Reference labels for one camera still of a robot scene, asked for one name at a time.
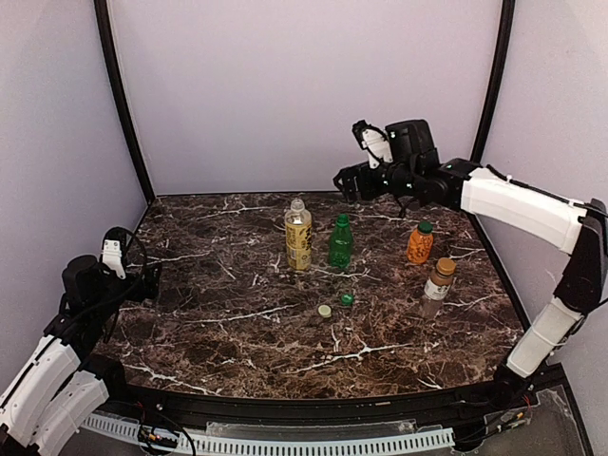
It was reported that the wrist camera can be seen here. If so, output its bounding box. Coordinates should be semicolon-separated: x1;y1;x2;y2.
351;120;393;169
102;239;126;280

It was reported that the right black frame post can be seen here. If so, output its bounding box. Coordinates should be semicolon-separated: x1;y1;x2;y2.
470;0;516;163

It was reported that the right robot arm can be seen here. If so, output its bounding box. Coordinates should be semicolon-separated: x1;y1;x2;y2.
333;120;607;379

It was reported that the pale green bottle cap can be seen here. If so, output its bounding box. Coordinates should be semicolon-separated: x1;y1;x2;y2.
317;305;332;318

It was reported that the left black frame post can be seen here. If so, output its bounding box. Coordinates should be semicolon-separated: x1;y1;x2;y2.
93;0;156;205

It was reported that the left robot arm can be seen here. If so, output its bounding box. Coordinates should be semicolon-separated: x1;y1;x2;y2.
1;226;162;455

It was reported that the yellow tea bottle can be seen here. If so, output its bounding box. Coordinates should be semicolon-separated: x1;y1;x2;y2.
284;198;313;271

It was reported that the black frame post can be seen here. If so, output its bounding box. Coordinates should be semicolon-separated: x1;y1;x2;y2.
470;0;516;163
93;0;156;205

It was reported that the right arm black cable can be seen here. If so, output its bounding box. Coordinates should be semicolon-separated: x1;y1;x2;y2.
484;163;608;305

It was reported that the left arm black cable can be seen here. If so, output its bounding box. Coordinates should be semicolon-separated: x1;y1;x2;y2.
61;227;149;343

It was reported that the white slotted cable duct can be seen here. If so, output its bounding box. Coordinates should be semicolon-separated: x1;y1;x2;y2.
81;412;455;456

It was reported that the orange juice bottle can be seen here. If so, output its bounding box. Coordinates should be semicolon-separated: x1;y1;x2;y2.
407;220;433;264

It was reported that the green plastic bottle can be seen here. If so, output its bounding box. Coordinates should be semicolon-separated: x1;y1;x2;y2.
329;214;353;270

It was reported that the brown coffee bottle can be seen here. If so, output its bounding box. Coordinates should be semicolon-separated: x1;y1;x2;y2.
421;257;456;318

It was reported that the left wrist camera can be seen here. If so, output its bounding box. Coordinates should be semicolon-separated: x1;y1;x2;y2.
102;239;126;280

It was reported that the black front rail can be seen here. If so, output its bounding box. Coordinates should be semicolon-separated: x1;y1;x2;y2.
108;382;538;431

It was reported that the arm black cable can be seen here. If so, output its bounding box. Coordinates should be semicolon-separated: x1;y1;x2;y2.
61;227;149;343
484;163;608;305

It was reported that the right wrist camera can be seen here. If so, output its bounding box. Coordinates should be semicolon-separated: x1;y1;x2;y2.
351;120;393;169

